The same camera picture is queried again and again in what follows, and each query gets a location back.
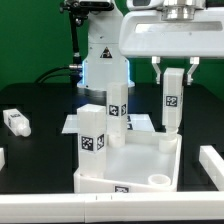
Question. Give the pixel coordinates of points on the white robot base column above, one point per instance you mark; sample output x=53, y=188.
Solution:
x=104, y=63

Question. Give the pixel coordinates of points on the white front fence bar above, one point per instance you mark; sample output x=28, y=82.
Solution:
x=88, y=208

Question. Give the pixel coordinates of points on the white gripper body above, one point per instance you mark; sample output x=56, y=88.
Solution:
x=145, y=34

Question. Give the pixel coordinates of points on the white fence bar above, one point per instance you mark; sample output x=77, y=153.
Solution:
x=88, y=208
x=213, y=164

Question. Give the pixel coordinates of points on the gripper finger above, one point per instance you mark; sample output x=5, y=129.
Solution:
x=194, y=63
x=157, y=68

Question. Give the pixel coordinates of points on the white right fence bar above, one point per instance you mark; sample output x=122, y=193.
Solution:
x=213, y=164

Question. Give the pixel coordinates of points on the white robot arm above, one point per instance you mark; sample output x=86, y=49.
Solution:
x=172, y=10

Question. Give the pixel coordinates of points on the white desk tabletop tray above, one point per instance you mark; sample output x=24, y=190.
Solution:
x=148, y=162

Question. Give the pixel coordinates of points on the white obstacle wall left piece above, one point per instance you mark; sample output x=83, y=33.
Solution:
x=2, y=158

